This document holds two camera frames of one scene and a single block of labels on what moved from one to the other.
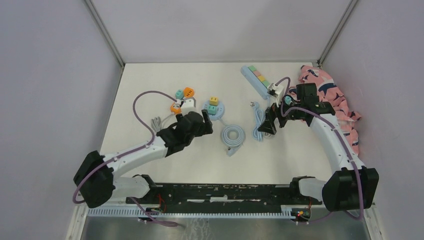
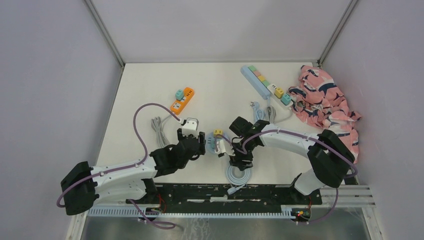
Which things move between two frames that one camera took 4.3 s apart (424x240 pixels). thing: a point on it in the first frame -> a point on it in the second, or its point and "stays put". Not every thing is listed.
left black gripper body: x=205 y=128 -> x=201 y=150
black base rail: x=160 y=194 stays put
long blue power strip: x=258 y=82 stays put
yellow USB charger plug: x=213 y=101 -> x=218 y=131
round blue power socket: x=220 y=112 -> x=210 y=142
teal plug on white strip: x=287 y=99 stays put
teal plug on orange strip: x=179 y=94 stays put
